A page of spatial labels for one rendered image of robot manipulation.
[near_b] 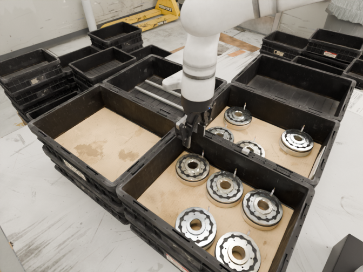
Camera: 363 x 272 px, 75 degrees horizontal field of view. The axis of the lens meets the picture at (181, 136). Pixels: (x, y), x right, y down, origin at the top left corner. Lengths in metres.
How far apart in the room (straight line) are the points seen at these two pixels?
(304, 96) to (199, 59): 0.75
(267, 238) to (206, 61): 0.45
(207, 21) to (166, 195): 0.47
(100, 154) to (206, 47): 0.51
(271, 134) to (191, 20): 0.58
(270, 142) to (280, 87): 0.37
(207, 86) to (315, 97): 0.74
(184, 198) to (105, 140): 0.36
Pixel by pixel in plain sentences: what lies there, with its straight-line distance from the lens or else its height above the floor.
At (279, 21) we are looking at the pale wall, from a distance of 3.91.
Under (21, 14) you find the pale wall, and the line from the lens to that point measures 3.71.
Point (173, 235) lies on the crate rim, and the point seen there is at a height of 0.93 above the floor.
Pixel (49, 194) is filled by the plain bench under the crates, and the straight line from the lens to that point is 0.96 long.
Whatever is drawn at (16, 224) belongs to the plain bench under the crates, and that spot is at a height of 0.70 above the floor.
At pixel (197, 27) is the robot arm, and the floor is 1.28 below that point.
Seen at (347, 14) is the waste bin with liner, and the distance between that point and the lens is 3.01.
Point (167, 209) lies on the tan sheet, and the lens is 0.67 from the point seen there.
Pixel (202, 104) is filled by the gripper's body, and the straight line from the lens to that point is 0.52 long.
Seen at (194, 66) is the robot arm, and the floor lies 1.20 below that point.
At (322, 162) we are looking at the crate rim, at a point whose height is 0.92.
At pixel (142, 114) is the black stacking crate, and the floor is 0.89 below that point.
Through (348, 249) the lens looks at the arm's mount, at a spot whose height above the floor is 0.79.
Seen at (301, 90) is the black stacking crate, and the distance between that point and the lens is 1.19.
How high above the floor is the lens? 1.42
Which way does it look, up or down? 45 degrees down
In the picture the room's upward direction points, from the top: straight up
